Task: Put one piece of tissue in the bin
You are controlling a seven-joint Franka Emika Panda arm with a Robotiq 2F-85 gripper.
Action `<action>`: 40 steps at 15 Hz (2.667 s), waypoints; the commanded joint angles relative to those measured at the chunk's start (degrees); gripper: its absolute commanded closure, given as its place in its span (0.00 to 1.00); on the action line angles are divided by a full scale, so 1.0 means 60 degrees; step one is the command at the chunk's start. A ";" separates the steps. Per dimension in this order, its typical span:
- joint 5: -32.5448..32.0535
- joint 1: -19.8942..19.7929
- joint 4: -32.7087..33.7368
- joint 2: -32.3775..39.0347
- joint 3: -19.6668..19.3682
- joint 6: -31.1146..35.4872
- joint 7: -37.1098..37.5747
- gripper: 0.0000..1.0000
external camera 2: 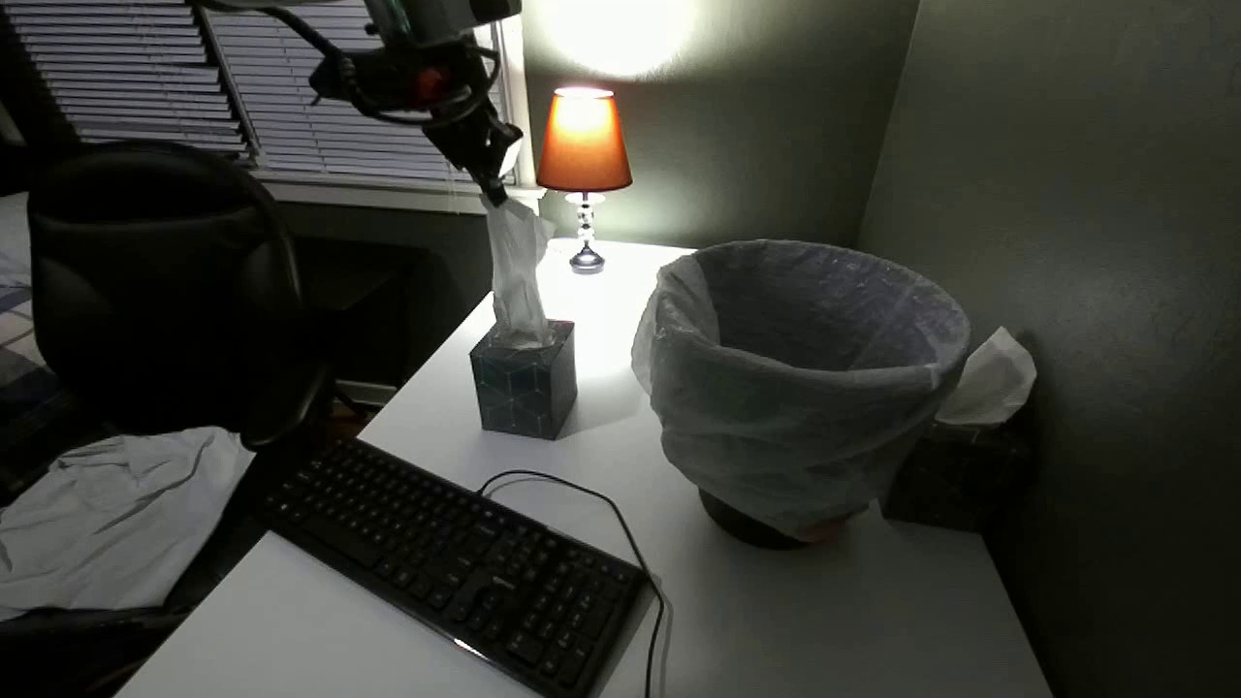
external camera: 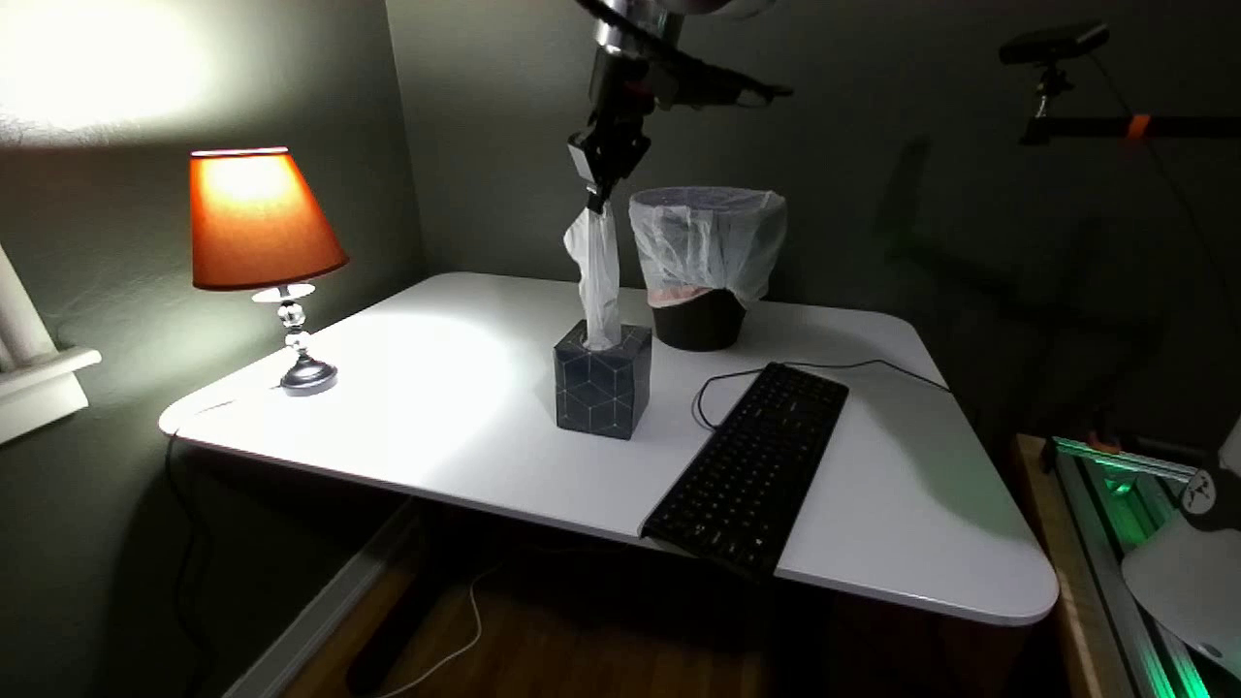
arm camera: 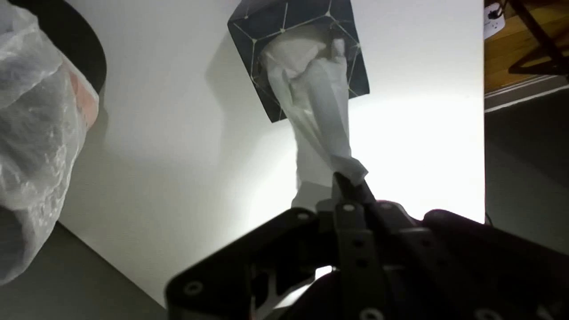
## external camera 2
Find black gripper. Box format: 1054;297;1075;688
305;36;527;211

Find white tissue sheet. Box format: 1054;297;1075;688
480;189;554;349
936;321;1040;429

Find dark patterned tissue box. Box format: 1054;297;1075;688
465;318;583;441

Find white-lined trash bin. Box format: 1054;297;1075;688
627;238;973;544

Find dark round waste bin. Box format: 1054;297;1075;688
692;484;863;556

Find dark brown tissue box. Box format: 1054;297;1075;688
884;406;1040;535

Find orange shade table lamp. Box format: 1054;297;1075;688
533;83;637;281

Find white window sill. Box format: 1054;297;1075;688
248;176;517;224

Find white window blind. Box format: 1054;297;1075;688
5;0;248;163
206;0;527;193

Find black office chair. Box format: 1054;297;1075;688
22;136;334;449

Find black computer keyboard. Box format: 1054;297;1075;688
257;429;656;698

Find white crumpled cloth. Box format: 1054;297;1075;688
0;424;259;625

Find black keyboard cable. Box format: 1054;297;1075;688
471;467;673;698

